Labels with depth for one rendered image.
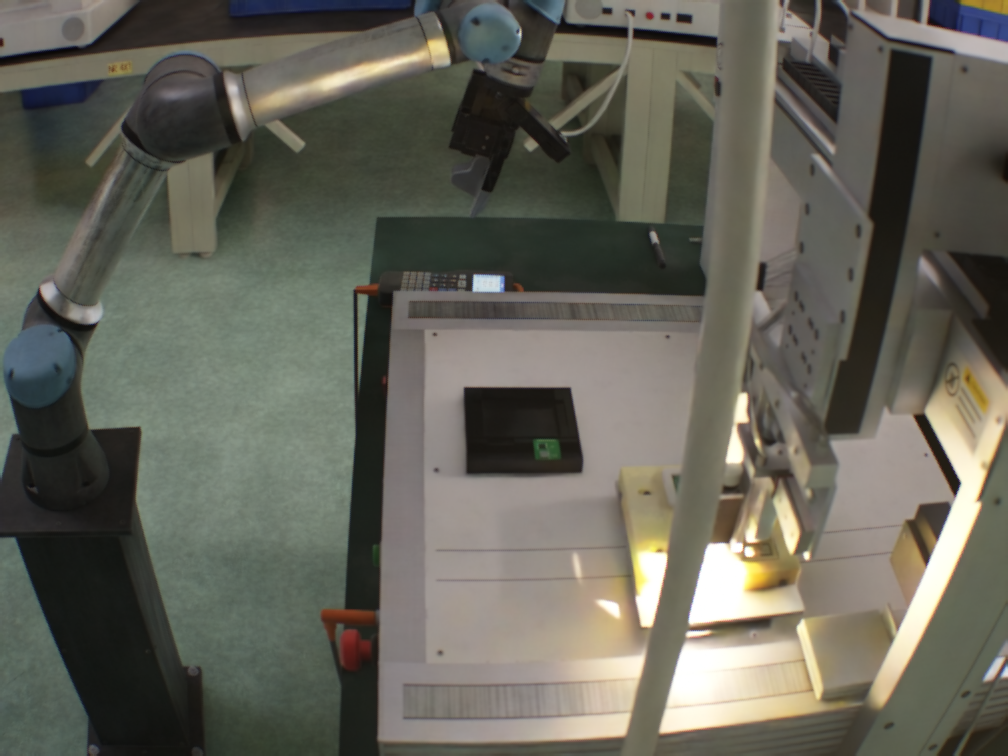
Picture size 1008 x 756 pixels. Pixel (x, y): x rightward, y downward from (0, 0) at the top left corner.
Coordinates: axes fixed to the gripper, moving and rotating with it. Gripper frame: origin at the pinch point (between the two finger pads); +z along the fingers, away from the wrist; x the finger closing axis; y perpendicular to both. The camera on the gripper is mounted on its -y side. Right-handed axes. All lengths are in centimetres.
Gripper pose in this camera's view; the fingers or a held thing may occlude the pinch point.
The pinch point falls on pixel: (476, 208)
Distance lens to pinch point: 153.3
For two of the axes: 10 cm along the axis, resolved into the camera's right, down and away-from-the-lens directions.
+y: -9.6, -2.6, -1.3
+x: -0.3, 5.5, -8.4
